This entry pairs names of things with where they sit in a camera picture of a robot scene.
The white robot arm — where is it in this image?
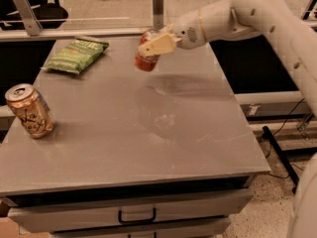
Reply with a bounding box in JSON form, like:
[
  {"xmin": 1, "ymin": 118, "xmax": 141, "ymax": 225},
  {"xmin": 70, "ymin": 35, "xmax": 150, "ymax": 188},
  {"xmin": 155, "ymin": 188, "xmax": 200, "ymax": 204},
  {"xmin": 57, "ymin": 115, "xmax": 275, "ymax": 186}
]
[{"xmin": 138, "ymin": 0, "xmax": 317, "ymax": 115}]

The black drawer handle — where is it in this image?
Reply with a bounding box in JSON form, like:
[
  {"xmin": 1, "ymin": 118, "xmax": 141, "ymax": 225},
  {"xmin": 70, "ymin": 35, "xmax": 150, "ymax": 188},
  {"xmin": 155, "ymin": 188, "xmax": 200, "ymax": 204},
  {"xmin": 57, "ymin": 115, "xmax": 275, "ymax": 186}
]
[{"xmin": 117, "ymin": 207, "xmax": 157, "ymax": 225}]

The metal bracket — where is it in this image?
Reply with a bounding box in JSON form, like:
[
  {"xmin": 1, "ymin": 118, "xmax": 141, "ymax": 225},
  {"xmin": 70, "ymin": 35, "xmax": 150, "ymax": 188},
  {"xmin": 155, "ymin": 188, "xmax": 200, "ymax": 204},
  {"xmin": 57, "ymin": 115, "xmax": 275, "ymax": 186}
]
[
  {"xmin": 12, "ymin": 0, "xmax": 43, "ymax": 36},
  {"xmin": 152, "ymin": 0, "xmax": 163, "ymax": 30}
]

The black floor cable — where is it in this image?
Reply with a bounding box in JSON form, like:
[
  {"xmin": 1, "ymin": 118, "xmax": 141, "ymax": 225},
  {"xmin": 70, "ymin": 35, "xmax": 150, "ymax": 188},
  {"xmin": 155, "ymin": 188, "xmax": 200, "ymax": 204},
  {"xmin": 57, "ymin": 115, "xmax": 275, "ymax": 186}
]
[{"xmin": 264, "ymin": 97, "xmax": 306, "ymax": 180}]

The red Coca-Cola can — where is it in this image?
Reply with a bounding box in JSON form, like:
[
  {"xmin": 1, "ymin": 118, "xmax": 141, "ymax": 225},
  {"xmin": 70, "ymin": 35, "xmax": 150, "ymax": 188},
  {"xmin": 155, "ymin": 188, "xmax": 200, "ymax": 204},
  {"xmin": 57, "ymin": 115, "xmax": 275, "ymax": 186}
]
[{"xmin": 134, "ymin": 29, "xmax": 161, "ymax": 72}]

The black office chair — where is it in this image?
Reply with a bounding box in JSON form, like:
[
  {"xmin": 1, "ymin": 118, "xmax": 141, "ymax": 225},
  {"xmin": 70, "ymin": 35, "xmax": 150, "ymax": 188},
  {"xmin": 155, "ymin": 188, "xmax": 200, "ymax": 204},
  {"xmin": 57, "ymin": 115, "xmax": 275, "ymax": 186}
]
[{"xmin": 0, "ymin": 0, "xmax": 68, "ymax": 31}]

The glass barrier panel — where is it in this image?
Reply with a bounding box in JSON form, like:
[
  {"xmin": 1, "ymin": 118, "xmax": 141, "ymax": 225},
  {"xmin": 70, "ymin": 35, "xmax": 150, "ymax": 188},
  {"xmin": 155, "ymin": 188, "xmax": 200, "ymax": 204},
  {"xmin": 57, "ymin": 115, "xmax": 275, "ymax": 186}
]
[{"xmin": 0, "ymin": 0, "xmax": 317, "ymax": 32}]

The grey drawer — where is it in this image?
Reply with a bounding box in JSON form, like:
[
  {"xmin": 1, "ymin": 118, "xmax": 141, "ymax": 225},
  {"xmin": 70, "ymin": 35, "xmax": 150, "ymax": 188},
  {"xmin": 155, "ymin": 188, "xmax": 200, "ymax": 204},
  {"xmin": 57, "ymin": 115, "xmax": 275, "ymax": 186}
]
[
  {"xmin": 51, "ymin": 217, "xmax": 231, "ymax": 238},
  {"xmin": 8, "ymin": 188, "xmax": 254, "ymax": 232}
]

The black metal floor bar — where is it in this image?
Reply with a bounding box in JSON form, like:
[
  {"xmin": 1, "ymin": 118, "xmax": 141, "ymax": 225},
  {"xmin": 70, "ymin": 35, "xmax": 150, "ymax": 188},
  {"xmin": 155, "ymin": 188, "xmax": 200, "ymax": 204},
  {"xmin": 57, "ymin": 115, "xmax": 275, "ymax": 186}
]
[{"xmin": 263, "ymin": 126, "xmax": 299, "ymax": 193}]

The grey lower drawer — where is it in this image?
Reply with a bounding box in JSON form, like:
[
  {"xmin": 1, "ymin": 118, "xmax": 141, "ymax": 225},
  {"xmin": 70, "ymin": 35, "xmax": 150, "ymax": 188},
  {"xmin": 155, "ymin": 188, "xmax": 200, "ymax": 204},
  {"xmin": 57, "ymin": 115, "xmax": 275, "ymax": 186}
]
[{"xmin": 51, "ymin": 217, "xmax": 231, "ymax": 238}]

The left metal bracket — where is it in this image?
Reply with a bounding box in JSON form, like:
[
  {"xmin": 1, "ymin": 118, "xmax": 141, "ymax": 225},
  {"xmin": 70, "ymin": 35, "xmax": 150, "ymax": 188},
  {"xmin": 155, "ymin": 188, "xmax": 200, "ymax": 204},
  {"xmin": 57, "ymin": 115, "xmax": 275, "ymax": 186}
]
[{"xmin": 12, "ymin": 0, "xmax": 43, "ymax": 36}]

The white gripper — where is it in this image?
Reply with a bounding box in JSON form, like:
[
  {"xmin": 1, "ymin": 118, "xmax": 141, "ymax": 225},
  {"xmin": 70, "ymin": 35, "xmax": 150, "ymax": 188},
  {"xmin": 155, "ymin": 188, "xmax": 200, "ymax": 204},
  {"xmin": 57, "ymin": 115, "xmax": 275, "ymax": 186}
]
[{"xmin": 138, "ymin": 9, "xmax": 206, "ymax": 58}]

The middle metal bracket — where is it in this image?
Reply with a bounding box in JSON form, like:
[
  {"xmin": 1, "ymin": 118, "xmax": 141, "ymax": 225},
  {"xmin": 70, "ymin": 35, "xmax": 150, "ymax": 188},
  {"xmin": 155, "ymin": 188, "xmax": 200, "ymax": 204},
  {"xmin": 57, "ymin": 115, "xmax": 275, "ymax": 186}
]
[{"xmin": 152, "ymin": 0, "xmax": 163, "ymax": 30}]

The orange LaCroix can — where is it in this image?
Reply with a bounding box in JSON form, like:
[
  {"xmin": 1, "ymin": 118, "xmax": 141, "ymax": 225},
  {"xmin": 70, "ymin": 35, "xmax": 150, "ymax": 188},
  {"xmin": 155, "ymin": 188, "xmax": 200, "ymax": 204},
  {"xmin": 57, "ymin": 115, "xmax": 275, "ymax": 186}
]
[{"xmin": 5, "ymin": 83, "xmax": 54, "ymax": 139}]

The grey upper drawer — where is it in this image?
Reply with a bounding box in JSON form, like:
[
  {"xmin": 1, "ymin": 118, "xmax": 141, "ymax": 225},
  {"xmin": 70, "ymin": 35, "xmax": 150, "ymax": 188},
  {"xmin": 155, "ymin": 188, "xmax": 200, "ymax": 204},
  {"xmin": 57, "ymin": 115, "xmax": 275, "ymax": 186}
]
[{"xmin": 8, "ymin": 188, "xmax": 254, "ymax": 232}]

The green jalapeno chip bag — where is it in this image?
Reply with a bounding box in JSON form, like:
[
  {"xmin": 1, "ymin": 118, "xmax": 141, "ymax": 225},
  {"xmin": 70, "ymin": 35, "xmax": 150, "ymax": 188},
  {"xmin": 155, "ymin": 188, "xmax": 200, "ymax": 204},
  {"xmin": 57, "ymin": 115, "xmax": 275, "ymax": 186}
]
[{"xmin": 42, "ymin": 37, "xmax": 109, "ymax": 75}]

